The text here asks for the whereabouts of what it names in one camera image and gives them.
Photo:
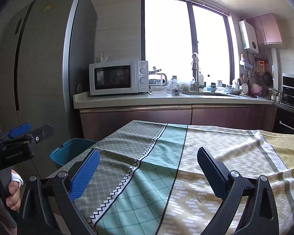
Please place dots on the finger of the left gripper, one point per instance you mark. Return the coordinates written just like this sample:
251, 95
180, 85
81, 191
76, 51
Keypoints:
36, 136
20, 130

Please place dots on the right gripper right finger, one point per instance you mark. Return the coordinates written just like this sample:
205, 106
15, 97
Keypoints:
219, 177

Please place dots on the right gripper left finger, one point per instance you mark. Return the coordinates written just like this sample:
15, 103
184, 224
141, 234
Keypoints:
72, 184

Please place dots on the teal plastic trash bin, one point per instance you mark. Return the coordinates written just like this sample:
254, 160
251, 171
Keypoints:
69, 150

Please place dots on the chrome kitchen faucet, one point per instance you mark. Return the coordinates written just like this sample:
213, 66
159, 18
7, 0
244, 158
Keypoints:
195, 69

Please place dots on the person's left hand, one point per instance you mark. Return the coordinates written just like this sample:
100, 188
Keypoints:
13, 201

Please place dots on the patterned tablecloth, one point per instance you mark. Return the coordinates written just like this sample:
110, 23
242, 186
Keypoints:
149, 181

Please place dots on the black built-in oven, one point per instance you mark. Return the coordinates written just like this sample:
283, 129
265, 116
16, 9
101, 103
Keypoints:
284, 120

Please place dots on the pink pot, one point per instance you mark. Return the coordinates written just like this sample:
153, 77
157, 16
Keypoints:
255, 89

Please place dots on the grey refrigerator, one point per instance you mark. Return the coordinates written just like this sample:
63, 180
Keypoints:
44, 60

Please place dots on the white microwave oven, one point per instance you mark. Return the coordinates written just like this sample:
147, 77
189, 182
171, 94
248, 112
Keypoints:
118, 77

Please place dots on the black hanging frying pan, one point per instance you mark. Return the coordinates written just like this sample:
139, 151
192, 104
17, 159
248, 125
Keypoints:
268, 80

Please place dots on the glass kettle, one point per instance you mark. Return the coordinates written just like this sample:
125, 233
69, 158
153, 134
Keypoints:
157, 78

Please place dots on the white wall water heater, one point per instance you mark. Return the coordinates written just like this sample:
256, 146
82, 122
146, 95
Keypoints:
249, 38

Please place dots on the pink wall cabinet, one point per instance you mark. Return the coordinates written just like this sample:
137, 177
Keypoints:
266, 29

